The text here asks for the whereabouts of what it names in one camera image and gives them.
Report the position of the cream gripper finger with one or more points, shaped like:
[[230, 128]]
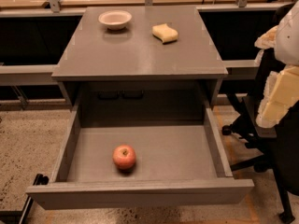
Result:
[[281, 92], [267, 40]]

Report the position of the red apple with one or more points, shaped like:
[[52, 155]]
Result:
[[124, 157]]

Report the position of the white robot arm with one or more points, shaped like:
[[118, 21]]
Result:
[[286, 49]]

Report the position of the grey cabinet counter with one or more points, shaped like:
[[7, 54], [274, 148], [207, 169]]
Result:
[[96, 54]]

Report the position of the grey open top drawer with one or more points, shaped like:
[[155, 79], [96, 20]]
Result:
[[175, 165]]

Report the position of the black office chair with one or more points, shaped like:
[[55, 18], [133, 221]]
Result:
[[280, 144]]

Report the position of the yellow sponge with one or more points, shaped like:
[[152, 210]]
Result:
[[165, 33]]

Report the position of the white bowl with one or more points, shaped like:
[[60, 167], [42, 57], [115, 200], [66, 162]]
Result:
[[115, 19]]

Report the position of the black cart frame leg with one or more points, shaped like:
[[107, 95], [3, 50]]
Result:
[[19, 217]]

